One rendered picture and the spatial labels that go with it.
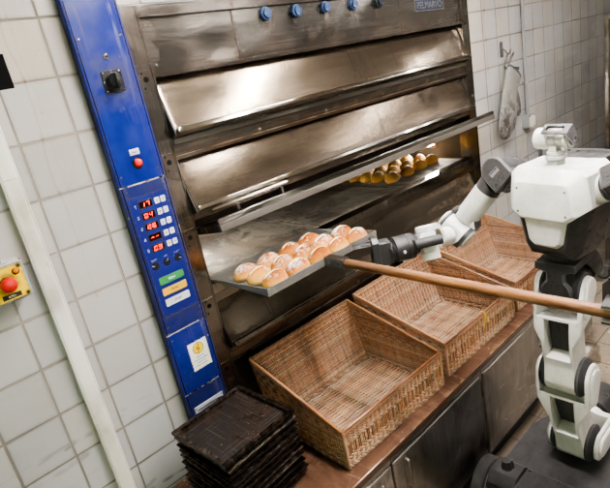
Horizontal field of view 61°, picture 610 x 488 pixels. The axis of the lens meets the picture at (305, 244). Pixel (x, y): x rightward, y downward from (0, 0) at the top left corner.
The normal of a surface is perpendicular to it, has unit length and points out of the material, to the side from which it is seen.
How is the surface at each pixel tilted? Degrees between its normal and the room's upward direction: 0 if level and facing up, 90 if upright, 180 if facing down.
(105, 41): 90
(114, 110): 90
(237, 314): 70
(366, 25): 90
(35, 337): 90
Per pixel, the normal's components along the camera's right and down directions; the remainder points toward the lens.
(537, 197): -0.83, 0.33
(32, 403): 0.67, 0.11
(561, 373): -0.72, 0.29
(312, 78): 0.57, -0.22
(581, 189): -0.23, 0.28
